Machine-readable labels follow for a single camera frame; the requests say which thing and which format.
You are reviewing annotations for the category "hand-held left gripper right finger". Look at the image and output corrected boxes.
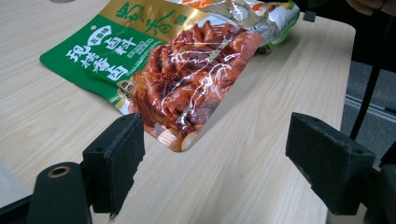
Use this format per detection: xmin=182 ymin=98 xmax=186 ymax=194
xmin=285 ymin=112 xmax=377 ymax=216

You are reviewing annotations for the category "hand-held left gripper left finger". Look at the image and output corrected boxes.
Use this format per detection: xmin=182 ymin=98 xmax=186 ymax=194
xmin=81 ymin=112 xmax=147 ymax=217

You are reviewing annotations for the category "green seasoning packet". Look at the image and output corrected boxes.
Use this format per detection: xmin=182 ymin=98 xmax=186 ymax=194
xmin=39 ymin=0 xmax=263 ymax=153

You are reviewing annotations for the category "white orange seasoning packet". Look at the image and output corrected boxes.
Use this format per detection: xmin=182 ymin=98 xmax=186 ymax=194
xmin=181 ymin=0 xmax=301 ymax=53

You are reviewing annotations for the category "black stand pole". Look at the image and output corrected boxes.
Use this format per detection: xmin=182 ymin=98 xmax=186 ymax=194
xmin=348 ymin=15 xmax=396 ymax=141

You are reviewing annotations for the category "black table clip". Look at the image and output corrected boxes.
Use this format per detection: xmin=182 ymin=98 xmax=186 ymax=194
xmin=303 ymin=10 xmax=318 ymax=23

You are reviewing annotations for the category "metal floor rail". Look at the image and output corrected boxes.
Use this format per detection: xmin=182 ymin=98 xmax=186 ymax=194
xmin=343 ymin=94 xmax=396 ymax=124

